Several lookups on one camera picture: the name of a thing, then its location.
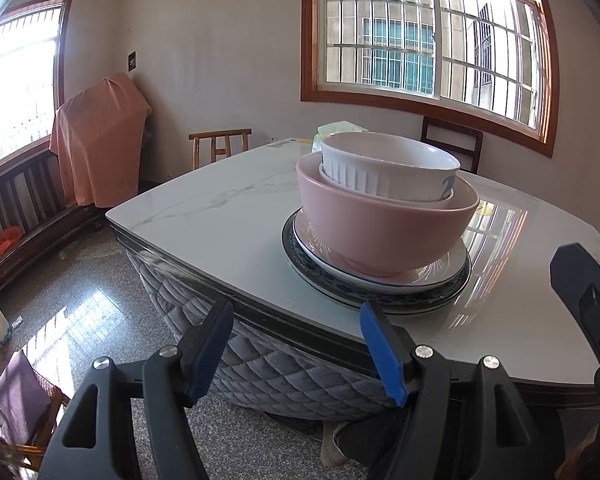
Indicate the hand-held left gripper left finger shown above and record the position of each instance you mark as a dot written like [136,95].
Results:
[207,355]

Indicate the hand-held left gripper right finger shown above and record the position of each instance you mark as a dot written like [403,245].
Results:
[382,355]

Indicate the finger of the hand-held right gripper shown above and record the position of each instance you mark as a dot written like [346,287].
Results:
[585,285]

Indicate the blue patterned plate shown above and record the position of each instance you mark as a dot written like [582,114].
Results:
[405,310]
[300,265]

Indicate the white plate with pink flower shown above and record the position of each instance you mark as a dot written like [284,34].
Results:
[430,272]

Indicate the pink bowl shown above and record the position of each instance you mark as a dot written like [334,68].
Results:
[380,230]

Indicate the white ribbed bowl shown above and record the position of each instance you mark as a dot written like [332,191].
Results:
[380,165]

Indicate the grey quilted table skirt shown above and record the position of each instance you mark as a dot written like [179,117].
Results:
[280,370]

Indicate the person's foot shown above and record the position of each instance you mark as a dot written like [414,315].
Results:
[337,447]

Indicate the dark wooden chair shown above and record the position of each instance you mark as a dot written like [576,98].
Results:
[475,142]

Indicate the wooden chair with purple cushion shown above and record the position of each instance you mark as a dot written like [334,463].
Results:
[20,400]

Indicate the light wooden chair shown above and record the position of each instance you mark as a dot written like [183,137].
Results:
[222,142]

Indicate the dark wooden bench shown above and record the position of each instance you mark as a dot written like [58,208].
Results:
[35,210]

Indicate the orange cloth on bench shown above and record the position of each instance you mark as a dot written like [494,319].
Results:
[9,242]

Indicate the green tissue pack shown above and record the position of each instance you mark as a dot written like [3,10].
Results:
[337,127]

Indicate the orange cloth cover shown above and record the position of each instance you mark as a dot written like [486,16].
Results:
[100,145]

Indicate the large wood-framed barred window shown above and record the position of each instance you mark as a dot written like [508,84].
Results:
[307,60]

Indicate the black wall switch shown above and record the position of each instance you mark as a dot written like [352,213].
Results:
[132,61]

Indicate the side window with wooden frame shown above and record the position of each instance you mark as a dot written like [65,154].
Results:
[20,85]

